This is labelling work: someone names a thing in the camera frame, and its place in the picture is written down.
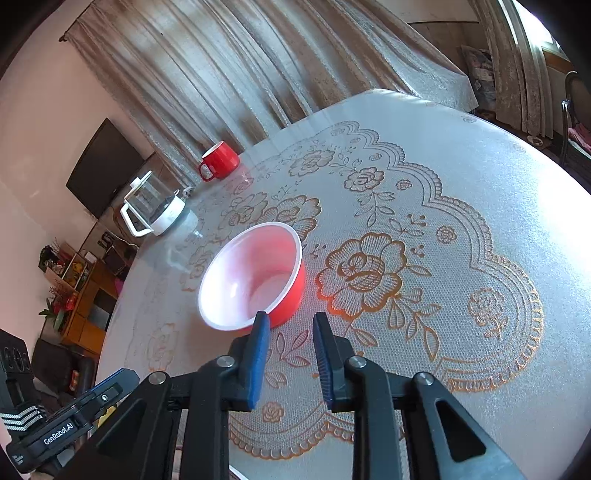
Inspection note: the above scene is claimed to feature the dark metal chair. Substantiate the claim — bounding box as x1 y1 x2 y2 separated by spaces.
560 71 591 171

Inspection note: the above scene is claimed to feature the small black appliance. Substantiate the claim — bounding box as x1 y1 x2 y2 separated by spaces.
102 247 125 273

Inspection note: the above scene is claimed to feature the white glass electric kettle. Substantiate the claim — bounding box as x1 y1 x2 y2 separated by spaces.
120 171 199 237

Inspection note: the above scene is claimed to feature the dark leather sofa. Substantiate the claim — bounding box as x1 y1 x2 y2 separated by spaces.
32 339 98 398

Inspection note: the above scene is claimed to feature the grey window curtain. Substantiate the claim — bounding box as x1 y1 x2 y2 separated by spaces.
468 0 571 139

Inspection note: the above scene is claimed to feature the black flat television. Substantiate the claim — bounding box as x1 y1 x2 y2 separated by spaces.
66 117 155 219

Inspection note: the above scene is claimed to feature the red plastic bowl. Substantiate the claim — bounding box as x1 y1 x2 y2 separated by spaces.
198 222 306 330

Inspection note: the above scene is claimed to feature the red mug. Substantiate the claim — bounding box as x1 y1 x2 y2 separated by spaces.
198 141 241 182

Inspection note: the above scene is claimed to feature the wooden cabinet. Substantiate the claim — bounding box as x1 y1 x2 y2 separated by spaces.
39 237 126 356

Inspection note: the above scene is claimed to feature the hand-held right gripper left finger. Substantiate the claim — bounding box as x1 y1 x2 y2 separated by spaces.
55 311 271 480

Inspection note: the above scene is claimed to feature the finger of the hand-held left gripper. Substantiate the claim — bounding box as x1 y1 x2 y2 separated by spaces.
74 368 140 423

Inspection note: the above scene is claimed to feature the grey patterned curtain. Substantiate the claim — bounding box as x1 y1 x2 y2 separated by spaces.
60 0 478 185

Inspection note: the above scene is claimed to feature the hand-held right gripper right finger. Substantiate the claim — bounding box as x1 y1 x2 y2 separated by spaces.
313 313 527 480

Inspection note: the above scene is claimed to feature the patterned cushion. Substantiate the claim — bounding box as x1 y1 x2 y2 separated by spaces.
461 45 497 118

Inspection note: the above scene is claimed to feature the lace flower tablecloth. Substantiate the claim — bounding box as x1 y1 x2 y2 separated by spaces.
104 88 591 480

